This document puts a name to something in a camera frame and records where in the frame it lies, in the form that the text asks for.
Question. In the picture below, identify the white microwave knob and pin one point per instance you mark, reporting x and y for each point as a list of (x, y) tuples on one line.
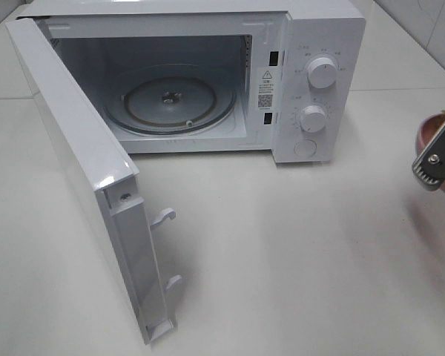
[(322, 72), (313, 118)]

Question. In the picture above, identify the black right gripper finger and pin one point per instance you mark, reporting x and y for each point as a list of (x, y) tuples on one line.
[(429, 166)]

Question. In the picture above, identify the pink round plate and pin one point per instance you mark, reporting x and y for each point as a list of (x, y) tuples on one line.
[(426, 131)]

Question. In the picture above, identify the white microwave oven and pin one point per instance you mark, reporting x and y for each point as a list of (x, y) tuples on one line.
[(262, 46)]

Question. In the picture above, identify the glass microwave turntable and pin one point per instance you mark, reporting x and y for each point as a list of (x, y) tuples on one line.
[(169, 99)]

